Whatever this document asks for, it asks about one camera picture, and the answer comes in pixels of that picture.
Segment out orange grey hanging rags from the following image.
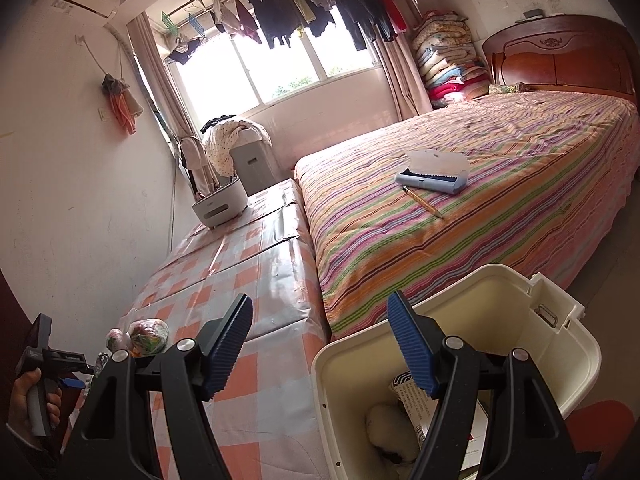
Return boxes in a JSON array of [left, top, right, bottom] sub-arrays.
[[101, 72, 145, 136]]

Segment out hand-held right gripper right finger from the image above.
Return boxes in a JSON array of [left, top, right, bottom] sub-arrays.
[[387, 290, 588, 480]]

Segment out wooden bed headboard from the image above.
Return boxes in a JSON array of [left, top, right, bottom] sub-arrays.
[[481, 14, 640, 106]]

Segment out white desktop organizer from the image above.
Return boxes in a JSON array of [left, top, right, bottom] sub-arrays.
[[192, 175, 249, 231]]

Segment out beige curtain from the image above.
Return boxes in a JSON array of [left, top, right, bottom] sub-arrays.
[[374, 35, 433, 121], [126, 11, 197, 143]]

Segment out bed with striped cover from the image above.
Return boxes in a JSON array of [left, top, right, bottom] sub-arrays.
[[293, 91, 640, 341]]

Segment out window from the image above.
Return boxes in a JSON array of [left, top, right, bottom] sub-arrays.
[[165, 25, 396, 126]]

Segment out row of hanging clothes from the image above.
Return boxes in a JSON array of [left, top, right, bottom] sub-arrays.
[[167, 0, 443, 66]]

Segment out yellow pencil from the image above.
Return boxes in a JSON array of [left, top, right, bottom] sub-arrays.
[[402, 186, 445, 220]]

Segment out white red printed box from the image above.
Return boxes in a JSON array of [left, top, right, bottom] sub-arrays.
[[462, 400, 498, 471]]

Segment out green clothes hanger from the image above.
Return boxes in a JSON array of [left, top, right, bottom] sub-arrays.
[[160, 9, 182, 37]]

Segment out stack of folded quilts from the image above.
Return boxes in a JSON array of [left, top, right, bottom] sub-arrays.
[[410, 9, 493, 108]]

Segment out blue grey pencil case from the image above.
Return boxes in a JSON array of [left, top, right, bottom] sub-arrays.
[[395, 148, 471, 195]]

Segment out white printed paper carton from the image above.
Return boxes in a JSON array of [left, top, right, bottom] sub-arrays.
[[389, 370, 441, 443]]

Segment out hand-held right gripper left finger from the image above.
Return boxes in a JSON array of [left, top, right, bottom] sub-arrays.
[[60, 293, 254, 480]]

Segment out beige hanging garment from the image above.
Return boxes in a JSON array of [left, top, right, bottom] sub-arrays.
[[179, 136, 221, 198]]

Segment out cream plastic bin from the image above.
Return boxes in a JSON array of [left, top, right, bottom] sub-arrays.
[[310, 263, 603, 480]]

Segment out red smooth object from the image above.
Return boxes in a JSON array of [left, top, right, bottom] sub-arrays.
[[565, 400, 637, 480]]

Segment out white fluffy toy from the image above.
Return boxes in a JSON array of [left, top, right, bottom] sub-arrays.
[[364, 402, 422, 465]]

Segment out green plastic bag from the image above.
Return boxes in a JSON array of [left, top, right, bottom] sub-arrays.
[[126, 318, 171, 357]]

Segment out white air conditioner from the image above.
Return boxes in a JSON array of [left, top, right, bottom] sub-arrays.
[[46, 0, 122, 22]]

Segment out grey white air cooler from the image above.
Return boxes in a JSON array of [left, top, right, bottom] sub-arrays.
[[229, 127, 278, 193]]

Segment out person's left hand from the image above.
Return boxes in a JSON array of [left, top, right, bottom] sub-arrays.
[[7, 367, 63, 442]]

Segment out orange checked tablecloth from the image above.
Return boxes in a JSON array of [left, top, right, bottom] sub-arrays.
[[62, 178, 332, 480]]

